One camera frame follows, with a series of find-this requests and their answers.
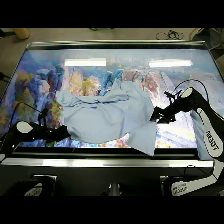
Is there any light blue shirt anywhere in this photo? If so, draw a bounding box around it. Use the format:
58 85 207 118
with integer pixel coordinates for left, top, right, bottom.
54 79 158 157

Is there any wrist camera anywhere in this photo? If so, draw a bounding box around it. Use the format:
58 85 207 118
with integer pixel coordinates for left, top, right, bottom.
164 89 178 105
39 108 50 126

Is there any silver frame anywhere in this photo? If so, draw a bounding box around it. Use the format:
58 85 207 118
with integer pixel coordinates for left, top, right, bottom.
0 39 224 197

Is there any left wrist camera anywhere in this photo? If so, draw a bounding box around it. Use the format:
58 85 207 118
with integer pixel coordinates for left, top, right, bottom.
39 108 50 126

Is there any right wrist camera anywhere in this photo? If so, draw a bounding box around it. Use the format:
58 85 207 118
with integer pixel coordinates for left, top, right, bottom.
164 89 178 105

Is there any black cable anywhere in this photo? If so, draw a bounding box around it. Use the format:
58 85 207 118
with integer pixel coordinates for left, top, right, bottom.
184 163 202 177
173 78 210 102
155 29 185 41
9 100 44 134

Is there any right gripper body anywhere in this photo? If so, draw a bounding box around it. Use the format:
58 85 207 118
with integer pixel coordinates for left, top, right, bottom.
150 106 176 123

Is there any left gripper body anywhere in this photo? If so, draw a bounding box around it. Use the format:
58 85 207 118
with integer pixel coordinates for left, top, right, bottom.
41 126 72 142

